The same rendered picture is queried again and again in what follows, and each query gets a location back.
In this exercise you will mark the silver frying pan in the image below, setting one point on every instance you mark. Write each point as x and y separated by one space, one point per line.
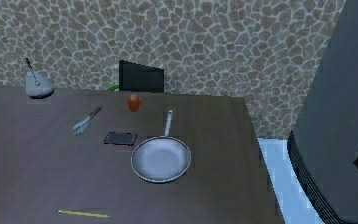
160 160

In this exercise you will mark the black chair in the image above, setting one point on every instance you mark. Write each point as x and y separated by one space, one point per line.
140 79

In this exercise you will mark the black phone with red edge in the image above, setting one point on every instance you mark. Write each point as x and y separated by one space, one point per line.
120 138

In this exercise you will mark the green round object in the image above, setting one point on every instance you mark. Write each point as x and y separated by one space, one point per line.
114 88

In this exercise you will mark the dark brown table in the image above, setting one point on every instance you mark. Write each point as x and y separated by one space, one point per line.
127 160

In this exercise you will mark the yellow pencil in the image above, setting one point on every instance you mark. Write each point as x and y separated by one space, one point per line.
83 213

